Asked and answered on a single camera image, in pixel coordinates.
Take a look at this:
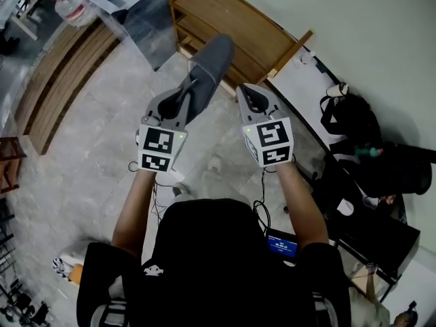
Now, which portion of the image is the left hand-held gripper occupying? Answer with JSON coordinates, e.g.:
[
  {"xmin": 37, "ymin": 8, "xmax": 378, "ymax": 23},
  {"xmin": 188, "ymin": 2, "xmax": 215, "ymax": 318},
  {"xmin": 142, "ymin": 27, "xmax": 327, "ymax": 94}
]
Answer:
[{"xmin": 135, "ymin": 75, "xmax": 198, "ymax": 174}]

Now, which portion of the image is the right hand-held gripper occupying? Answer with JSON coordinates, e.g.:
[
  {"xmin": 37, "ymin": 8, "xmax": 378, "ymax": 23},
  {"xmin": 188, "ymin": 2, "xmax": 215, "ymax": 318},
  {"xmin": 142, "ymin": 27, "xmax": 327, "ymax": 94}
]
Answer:
[{"xmin": 236, "ymin": 82, "xmax": 296, "ymax": 168}]

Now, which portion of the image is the grey slipper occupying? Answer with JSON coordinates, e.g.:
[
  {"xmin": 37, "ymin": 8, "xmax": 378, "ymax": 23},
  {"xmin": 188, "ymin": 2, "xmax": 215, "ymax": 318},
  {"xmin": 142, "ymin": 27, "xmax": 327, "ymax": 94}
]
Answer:
[{"xmin": 183, "ymin": 33, "xmax": 236, "ymax": 126}]

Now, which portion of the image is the person's right forearm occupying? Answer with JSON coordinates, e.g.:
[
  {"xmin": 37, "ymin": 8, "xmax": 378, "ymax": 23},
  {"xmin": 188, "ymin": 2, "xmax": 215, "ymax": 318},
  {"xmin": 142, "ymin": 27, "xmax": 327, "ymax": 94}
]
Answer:
[{"xmin": 275, "ymin": 161, "xmax": 330, "ymax": 250}]

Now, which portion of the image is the person's left forearm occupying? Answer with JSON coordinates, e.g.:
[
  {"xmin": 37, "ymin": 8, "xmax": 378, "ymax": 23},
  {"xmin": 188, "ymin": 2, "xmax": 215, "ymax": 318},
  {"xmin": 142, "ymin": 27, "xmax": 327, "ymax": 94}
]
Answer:
[{"xmin": 111, "ymin": 168, "xmax": 158, "ymax": 260}]

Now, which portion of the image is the wooden shoe rack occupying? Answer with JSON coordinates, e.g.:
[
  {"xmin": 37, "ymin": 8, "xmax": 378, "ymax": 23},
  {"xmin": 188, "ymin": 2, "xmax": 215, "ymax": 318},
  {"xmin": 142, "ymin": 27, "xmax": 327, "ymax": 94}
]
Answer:
[{"xmin": 168, "ymin": 0, "xmax": 314, "ymax": 99}]

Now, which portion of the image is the clear plastic sheet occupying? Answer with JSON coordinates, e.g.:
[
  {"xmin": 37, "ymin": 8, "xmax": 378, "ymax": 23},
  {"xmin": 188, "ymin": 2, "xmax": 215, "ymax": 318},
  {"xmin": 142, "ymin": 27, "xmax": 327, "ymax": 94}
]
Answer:
[{"xmin": 82, "ymin": 0, "xmax": 200, "ymax": 72}]

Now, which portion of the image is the white paper cup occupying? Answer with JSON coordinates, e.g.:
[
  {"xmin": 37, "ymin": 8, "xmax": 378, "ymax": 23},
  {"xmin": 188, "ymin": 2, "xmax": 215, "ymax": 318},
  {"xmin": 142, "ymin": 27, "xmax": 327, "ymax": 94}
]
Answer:
[{"xmin": 326, "ymin": 82, "xmax": 350, "ymax": 98}]

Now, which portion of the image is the black backpack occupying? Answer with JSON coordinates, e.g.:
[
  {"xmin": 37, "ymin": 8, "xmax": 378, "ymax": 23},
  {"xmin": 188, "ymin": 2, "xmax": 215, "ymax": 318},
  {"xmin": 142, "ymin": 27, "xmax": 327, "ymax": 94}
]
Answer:
[{"xmin": 319, "ymin": 93, "xmax": 383, "ymax": 151}]

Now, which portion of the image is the green bottle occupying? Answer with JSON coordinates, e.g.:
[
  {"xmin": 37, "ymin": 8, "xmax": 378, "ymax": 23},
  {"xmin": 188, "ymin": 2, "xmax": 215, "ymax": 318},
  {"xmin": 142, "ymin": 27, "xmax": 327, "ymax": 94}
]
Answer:
[{"xmin": 354, "ymin": 146, "xmax": 384, "ymax": 158}]

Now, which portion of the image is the black tablet with lit screen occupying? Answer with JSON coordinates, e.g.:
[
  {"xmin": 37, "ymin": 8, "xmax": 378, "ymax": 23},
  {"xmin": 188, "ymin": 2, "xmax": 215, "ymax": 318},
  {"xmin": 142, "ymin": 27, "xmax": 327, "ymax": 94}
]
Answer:
[{"xmin": 264, "ymin": 228, "xmax": 301, "ymax": 262}]

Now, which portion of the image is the person's white shoe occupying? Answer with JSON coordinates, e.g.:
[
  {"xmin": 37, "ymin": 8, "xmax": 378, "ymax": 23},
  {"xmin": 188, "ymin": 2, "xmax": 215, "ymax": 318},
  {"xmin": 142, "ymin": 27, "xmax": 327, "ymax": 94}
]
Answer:
[{"xmin": 171, "ymin": 181, "xmax": 193, "ymax": 202}]

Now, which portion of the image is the wooden slatted bench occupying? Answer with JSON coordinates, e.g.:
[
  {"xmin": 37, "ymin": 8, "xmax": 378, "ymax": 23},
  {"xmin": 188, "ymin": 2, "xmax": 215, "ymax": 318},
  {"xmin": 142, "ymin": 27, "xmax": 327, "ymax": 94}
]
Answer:
[{"xmin": 14, "ymin": 18, "xmax": 121, "ymax": 156}]

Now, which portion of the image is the black bag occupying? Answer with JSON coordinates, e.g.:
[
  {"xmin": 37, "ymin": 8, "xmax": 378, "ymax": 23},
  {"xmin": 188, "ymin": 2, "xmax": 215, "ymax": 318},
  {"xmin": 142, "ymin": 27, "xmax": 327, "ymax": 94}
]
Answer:
[{"xmin": 337, "ymin": 141, "xmax": 434, "ymax": 198}]

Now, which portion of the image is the clear water jug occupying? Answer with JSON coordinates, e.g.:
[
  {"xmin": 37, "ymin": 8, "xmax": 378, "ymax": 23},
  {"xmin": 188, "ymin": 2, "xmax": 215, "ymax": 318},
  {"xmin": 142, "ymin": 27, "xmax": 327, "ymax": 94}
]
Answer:
[{"xmin": 53, "ymin": 0, "xmax": 99, "ymax": 27}]

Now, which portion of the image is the person's black shirt torso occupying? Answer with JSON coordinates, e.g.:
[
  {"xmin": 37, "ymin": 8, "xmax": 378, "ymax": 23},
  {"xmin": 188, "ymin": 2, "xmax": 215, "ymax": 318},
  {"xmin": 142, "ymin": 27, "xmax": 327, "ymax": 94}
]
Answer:
[{"xmin": 76, "ymin": 198, "xmax": 352, "ymax": 327}]

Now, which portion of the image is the black box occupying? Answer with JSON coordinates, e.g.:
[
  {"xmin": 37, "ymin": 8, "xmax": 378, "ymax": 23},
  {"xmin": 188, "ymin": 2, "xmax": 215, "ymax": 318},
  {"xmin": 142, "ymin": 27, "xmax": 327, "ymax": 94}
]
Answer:
[{"xmin": 335, "ymin": 196, "xmax": 422, "ymax": 282}]

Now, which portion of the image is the white table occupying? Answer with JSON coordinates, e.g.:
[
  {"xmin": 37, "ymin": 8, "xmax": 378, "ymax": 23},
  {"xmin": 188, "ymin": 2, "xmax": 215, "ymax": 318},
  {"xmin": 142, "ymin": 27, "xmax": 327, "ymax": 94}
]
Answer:
[{"xmin": 9, "ymin": 0, "xmax": 59, "ymax": 42}]

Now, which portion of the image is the brown wooden stool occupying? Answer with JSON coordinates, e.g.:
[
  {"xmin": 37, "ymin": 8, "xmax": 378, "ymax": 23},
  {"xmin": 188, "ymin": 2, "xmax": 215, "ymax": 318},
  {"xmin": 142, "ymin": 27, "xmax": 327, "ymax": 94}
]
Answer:
[{"xmin": 0, "ymin": 136, "xmax": 28, "ymax": 194}]

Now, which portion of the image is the patterned white slipper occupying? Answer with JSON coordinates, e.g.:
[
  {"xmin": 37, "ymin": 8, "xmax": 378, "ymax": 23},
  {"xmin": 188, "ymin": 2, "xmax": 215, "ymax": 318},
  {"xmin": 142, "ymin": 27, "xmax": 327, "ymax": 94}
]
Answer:
[{"xmin": 52, "ymin": 255, "xmax": 84, "ymax": 286}]

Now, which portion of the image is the black cable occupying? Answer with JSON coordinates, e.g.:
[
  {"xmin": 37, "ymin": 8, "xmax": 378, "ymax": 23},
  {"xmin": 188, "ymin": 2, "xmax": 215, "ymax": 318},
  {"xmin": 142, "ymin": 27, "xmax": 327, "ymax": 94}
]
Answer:
[
  {"xmin": 251, "ymin": 155, "xmax": 297, "ymax": 238},
  {"xmin": 127, "ymin": 160, "xmax": 171, "ymax": 224}
]

